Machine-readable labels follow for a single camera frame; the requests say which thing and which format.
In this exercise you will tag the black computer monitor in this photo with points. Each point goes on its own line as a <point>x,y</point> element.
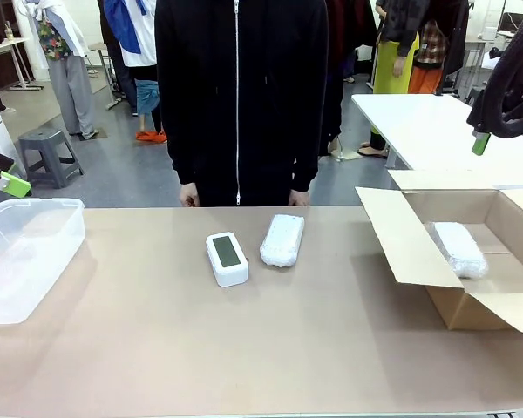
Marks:
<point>512,22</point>

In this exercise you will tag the white workstation desk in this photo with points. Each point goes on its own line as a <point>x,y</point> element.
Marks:
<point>488,61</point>

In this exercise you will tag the person's left hand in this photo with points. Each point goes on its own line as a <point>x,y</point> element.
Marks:
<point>300,199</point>

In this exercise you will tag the brown cardboard box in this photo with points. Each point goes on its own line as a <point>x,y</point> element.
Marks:
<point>418,244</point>

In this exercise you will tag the white desk with metal legs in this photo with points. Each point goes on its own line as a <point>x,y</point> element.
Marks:
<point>8,48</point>

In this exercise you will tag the clear plastic storage container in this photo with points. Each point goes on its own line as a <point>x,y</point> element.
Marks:
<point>30,261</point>

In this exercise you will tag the bubble-wrapped clock, printed label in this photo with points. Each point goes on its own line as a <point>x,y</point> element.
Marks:
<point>283,239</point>

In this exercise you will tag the person's right hand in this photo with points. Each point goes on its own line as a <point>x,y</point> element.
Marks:
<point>188,196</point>

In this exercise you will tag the mannequin in dark red clothing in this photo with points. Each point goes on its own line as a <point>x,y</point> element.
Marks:
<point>353,22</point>

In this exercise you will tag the mannequin floral shirt grey trousers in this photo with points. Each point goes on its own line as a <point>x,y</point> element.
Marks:
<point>74,87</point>

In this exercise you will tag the mannequin in yellow skirt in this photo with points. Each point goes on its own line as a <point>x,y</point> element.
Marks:
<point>392,65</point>

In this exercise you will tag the mannequin blue white jacket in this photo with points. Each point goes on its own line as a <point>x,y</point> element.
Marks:
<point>135,39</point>

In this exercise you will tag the person in blue jeans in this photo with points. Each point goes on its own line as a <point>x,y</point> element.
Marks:
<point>350,65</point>

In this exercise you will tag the person in black zip hoodie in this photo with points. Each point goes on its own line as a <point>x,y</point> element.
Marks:
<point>209,87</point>

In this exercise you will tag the small grey-legged table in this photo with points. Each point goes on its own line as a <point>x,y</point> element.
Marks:
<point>109,56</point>

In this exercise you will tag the grey plastic stool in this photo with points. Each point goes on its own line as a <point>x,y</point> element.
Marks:
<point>48,143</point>
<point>476,96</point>

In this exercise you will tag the hanging dark coat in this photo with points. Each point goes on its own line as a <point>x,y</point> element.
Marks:
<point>457,35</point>

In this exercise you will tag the orange shoes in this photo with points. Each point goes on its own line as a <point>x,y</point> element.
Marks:
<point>150,136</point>

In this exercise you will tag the mannequin plaid shirt orange trousers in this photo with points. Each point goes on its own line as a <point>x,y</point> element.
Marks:
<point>427,56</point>

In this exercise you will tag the bubble-wrapped clock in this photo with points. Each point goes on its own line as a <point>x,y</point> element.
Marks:
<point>459,248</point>
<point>283,239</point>

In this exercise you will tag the unwrapped white digital clock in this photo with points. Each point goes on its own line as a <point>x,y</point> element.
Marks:
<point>226,257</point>

